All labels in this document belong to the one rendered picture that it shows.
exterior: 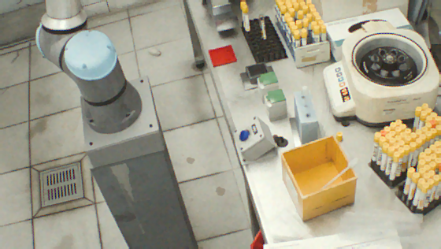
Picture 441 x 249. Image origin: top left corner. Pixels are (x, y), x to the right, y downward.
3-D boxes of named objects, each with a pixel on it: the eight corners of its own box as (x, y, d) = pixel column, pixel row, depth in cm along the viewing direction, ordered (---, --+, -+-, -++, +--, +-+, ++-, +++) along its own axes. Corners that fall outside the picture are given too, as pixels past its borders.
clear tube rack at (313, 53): (274, 24, 178) (272, 5, 173) (305, 16, 179) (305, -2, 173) (296, 68, 164) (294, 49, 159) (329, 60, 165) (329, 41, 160)
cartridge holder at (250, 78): (239, 76, 165) (238, 67, 162) (272, 68, 165) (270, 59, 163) (245, 90, 161) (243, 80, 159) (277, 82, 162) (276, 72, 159)
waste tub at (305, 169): (281, 179, 141) (279, 152, 134) (332, 160, 143) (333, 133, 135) (302, 223, 133) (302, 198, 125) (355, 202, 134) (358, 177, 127)
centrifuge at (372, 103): (319, 67, 164) (318, 33, 155) (418, 56, 162) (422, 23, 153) (336, 134, 148) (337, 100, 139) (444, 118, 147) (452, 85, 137)
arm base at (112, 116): (83, 137, 148) (70, 112, 140) (89, 92, 157) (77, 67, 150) (141, 129, 146) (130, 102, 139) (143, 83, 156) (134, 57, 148)
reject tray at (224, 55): (208, 52, 173) (208, 50, 172) (231, 46, 173) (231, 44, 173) (213, 67, 169) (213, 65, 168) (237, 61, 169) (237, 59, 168)
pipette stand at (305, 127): (289, 120, 153) (287, 92, 145) (316, 116, 153) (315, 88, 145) (295, 151, 146) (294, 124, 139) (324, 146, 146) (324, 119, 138)
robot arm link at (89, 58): (98, 111, 139) (79, 72, 129) (68, 85, 146) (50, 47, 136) (135, 79, 143) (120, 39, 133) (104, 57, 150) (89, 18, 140)
